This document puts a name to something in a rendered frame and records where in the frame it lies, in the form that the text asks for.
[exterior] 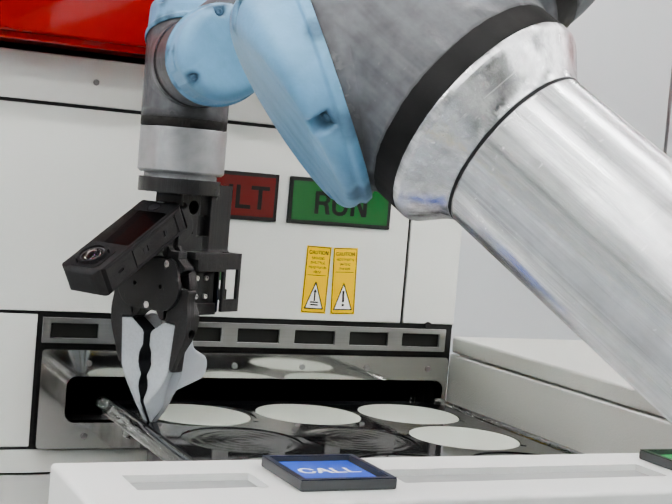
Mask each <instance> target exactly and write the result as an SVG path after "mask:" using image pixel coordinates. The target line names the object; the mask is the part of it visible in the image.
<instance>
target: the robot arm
mask: <svg viewBox="0 0 672 504"><path fill-rule="evenodd" d="M594 1H595V0H154V1H153V3H152V4H151V7H150V14H149V22H148V27H147V29H146V31H145V43H146V54H145V67H144V80H143V94H142V107H141V122H140V124H141V126H140V139H139V152H138V165H137V168H138V169H139V170H140V171H144V176H143V175H139V177H138V190H144V191H154V192H156V201H150V200H142V201H140V202H139V203H138V204H137V205H135V206H134V207H133V208H132V209H130V210H129V211H128V212H126V213H125V214H124V215H123V216H121V217H120V218H119V219H118V220H116V221H115V222H114V223H113V224H111V225H110V226H109V227H108V228H106V229H105V230H104V231H102V232H101V233H100V234H99V235H97V236H96V237H95V238H94V239H92V240H91V241H90V242H89V243H87V244H86V245H85V246H84V247H82V248H81V249H80V250H78V251H77V252H76V253H75V254H73V255H72V256H71V257H70V258H68V259H67V260H66V261H65V262H63V263H62V266H63V269H64V272H65V275H66V278H67V280H68V283H69V286H70V289H71V290H75V291H80V292H86V293H91V294H97V295H102V296H108V295H110V294H111V293H112V292H113V291H114V296H113V300H112V307H111V325H112V331H113V336H114V341H115V345H116V350H117V355H118V360H119V361H120V362H122V367H123V371H124V375H125V378H126V381H127V384H128V386H129V388H130V391H131V393H132V396H133V398H134V400H135V403H136V405H137V407H138V409H139V411H140V414H141V416H142V418H143V420H145V421H150V422H157V421H158V419H159V418H160V417H161V415H162V414H163V413H164V412H165V410H166V409H167V407H168V405H169V403H170V401H171V399H172V397H173V394H175V391H176V390H178V389H180V388H182V387H184V386H186V385H189V384H191V383H193V382H195V381H197V380H199V379H200V378H202V376H203V375H204V373H205V371H206V367H207V360H206V357H205V356H204V355H203V354H201V353H200V352H198V351H197V350H195V349H194V347H193V339H194V337H195V334H196V332H197V329H198V325H199V317H200V315H212V314H215V312H217V303H218V300H219V309H218V312H232V311H238V298H239V286H240V274H241V261H242V254H240V253H232V252H229V251H228V241H229V228H230V215H231V203H232V190H233V186H222V185H220V183H221V182H217V177H222V176H223V175H224V169H225V156H226V144H227V133H226V132H227V123H228V112H229V106H230V105H233V104H236V103H239V102H241V101H243V100H245V99H246V98H248V97H249V96H250V95H252V94H253V93H254V92H255V94H256V96H257V97H258V99H259V101H260V103H261V104H262V106H263V108H264V109H265V111H266V113H267V115H268V116H269V118H270V119H271V121H272V123H273V124H274V126H275V127H276V129H277V130H278V132H279V134H280V135H281V137H282V138H283V140H284V141H285V143H286V144H287V146H288V147H289V148H290V150H291V151H292V153H293V154H294V155H295V157H296V158H297V160H298V161H299V162H300V164H301V165H302V166H303V168H304V169H305V170H306V171H307V173H308V174H309V175H310V177H311V178H312V179H313V180H314V181H315V183H316V184H317V185H318V186H319V187H320V188H321V189H322V190H323V191H324V193H325V194H326V195H328V196H329V197H330V198H331V199H333V200H335V202H336V203H337V204H339V205H341V206H343V207H346V208H352V207H355V206H357V205H358V204H359V203H365V204H366V203H368V202H369V201H370V200H371V199H372V193H373V192H374V191H377V192H379V193H380V194H381V195H382V196H383V197H384V198H385V199H387V200H388V201H389V202H390V203H391V204H392V205H393V206H394V207H395V208H396V209H397V210H398V211H399V212H400V213H401V214H402V215H403V216H405V217H406V218H408V219H410V220H414V221H426V220H438V219H453V220H455V221H456V222H458V223H459V224H460V225H461V226H462V227H463V228H464V229H465V230H466V231H467V232H468V233H469V234H470V235H471V236H472V237H473V238H475V239H476V240H477V241H478V242H479V243H480V244H481V245H482V246H483V247H484V248H485V249H486V250H487V251H488V252H489V253H491V254H492V255H493V256H494V257H495V258H496V259H497V260H498V261H499V262H500V263H501V264H502V265H503V266H504V267H505V268H506V269H508V270H509V271H510V272H511V273H512V274H513V275H514V276H515V277H516V278H517V279H518V280H519V281H520V282H521V283H522V284H524V285H525V286H526V287H527V288H528V289H529V290H530V291H531V292H532V293H533V294H534V295H535V296H536V297H537V298H538V299H539V300H541V301H542V302H543V303H544V304H545V305H546V306H547V307H548V308H549V309H550V310H551V311H552V312H553V313H554V314H555V315H556V316H558V317H559V318H560V319H561V320H562V321H563V322H564V323H565V324H566V325H567V326H568V327H569V328H570V329H571V330H572V331H574V332H575V333H576V334H577V335H578V336H579V337H580V338H581V339H582V340H583V341H584V342H585V343H586V344H587V345H588V346H589V347H591V348H592V349H593V350H594V351H595V352H596V353H597V354H598V355H599V356H600V357H601V358H602V359H603V360H604V361H605V362H607V363H608V364H609V365H610V366H611V367H612V368H613V369H614V370H615V371H616V372H617V373H618V374H619V375H620V376H621V377H622V378H624V379H625V380H626V381H627V382H628V383H629V384H630V385H631V386H632V387H633V388H634V389H635V390H636V391H637V392H638V393H640V394H641V395H642V396H643V397H644V398H645V399H646V400H647V401H648V402H649V403H650V404H651V405H652V406H653V407H654V408H655V409H657V410H658V411H659V412H660V413H661V414H662V415H663V416H664V417H665V418H666V419H667V420H668V421H669V422H670V423H671V424H672V159H671V158H670V157H669V156H668V155H666V154H665V153H664V152H663V151H662V150H660V149H659V148H658V147H657V146H656V145H654V144H653V143H652V142H651V141H650V140H648V139H647V138H646V137H645V136H644V135H642V134H641V133H640V132H639V131H638V130H636V129H635V128H634V127H633V126H631V125H630V124H629V123H628V122H627V121H625V120H624V119H623V118H622V117H621V116H619V115H618V114H617V113H616V112H615V111H613V110H612V109H611V108H610V107H609V106H607V105H606V104H605V103H604V102H603V101H601V100H600V99H599V98H598V97H597V96H595V95H594V94H593V93H592V92H591V91H589V90H588V89H587V88H586V87H585V86H583V85H582V84H581V83H580V82H579V81H578V79H577V53H576V41H575V38H574V36H573V34H572V33H571V32H570V31H569V30H568V29H567V28H568V27H569V25H570V24H571V23H572V22H574V21H575V20H576V19H577V18H578V17H579V16H581V15H582V14H583V13H584V12H585V11H586V10H587V9H588V8H589V7H590V6H591V5H592V3H593V2H594ZM226 270H236V272H235V284H234V297H233V299H226V293H227V289H225V283H226ZM219 280H221V284H220V288H219ZM150 310H154V311H156V312H157V314H156V313H148V312H149V311H150ZM146 313H148V314H146ZM145 314H146V315H145ZM142 316H143V317H142ZM164 319H165V322H166V323H163V324H162V322H161V320H164Z"/></svg>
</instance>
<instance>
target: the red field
mask: <svg viewBox="0 0 672 504"><path fill-rule="evenodd" d="M217 182H221V183H220V185H222V186H233V190H232V203H231V215H240V216H254V217H268V218H273V211H274V198H275V186H276V178H265V177H253V176H241V175H230V174H224V175H223V176H222V177H217Z"/></svg>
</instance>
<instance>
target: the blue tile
mask: <svg viewBox="0 0 672 504"><path fill-rule="evenodd" d="M280 463H281V464H283V465H284V466H286V467H288V468H289V469H291V470H293V471H294V472H296V473H297V474H299V475H301V476H302V477H304V478H336V477H377V476H375V475H373V474H371V473H369V472H368V471H366V470H364V469H362V468H360V467H358V466H357V465H355V464H353V463H351V462H349V461H347V460H344V461H289V462H280Z"/></svg>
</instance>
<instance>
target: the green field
mask: <svg viewBox="0 0 672 504"><path fill-rule="evenodd" d="M388 203H389V201H388V200H387V199H385V198H384V197H383V196H382V195H381V194H380V193H379V192H377V191H374V192H373V193H372V199H371V200H370V201H369V202H368V203H366V204H365V203H359V204H358V205H357V206H355V207H352V208H346V207H343V206H341V205H339V204H337V203H336V202H335V200H333V199H331V198H330V197H329V196H328V195H326V194H325V193H324V191H323V190H322V189H321V188H320V187H319V186H318V185H317V184H316V183H315V182H312V181H300V180H294V189H293V201H292V213H291V219H297V220H311V221H325V222H339V223H353V224H367V225H381V226H387V215H388Z"/></svg>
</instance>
